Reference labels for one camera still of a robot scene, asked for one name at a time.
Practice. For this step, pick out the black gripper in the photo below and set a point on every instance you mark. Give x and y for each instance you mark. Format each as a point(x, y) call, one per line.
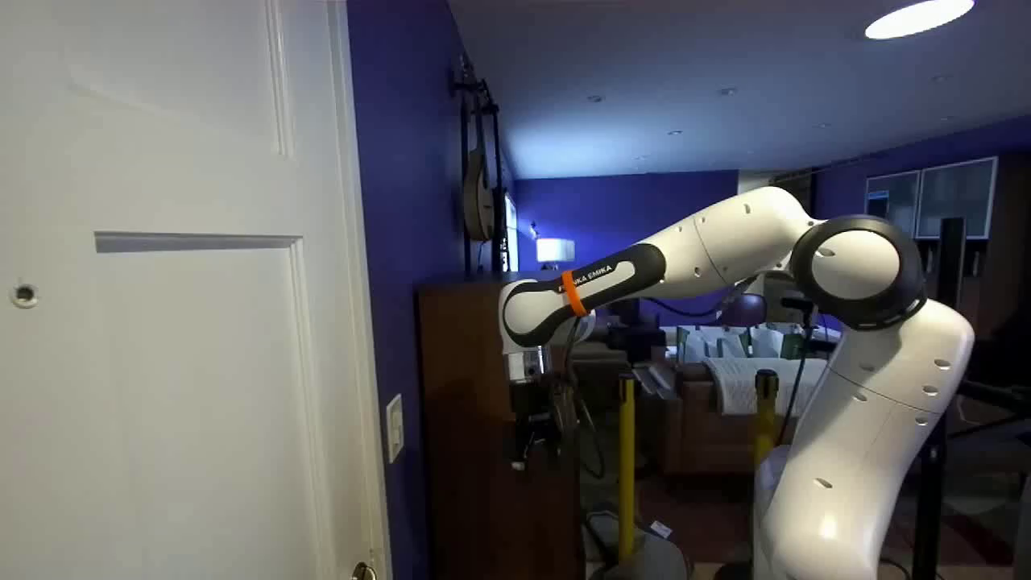
point(537, 420)

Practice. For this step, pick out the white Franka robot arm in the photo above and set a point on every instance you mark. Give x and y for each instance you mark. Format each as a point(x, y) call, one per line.
point(858, 429)

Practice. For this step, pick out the brown wooden cabinet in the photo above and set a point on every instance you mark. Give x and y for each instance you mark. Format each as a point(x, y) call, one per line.
point(462, 453)

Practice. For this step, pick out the white panelled door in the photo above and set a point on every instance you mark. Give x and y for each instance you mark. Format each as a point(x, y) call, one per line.
point(183, 408)

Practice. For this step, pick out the small round door peephole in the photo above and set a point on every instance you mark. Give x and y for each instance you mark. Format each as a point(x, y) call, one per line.
point(23, 295)

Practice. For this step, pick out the yellow stanchion pole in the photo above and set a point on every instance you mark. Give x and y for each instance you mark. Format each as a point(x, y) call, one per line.
point(766, 424)
point(627, 461)

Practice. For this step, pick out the round grey stanchion base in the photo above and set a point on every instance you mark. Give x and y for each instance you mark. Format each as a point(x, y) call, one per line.
point(646, 557)

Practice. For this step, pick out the dark deadbolt lock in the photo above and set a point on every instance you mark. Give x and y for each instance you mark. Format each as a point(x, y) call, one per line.
point(361, 572)

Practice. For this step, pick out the tan mandolin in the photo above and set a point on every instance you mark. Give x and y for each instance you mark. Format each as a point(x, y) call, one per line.
point(476, 193)

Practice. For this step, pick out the round ceiling light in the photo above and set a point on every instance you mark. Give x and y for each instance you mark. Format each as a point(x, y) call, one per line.
point(920, 16)

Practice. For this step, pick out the white wall switch plate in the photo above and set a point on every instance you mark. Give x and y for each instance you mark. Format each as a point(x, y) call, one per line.
point(395, 427)

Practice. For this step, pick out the white framed glass wall cabinet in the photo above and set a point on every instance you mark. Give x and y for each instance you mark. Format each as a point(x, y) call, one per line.
point(945, 197)

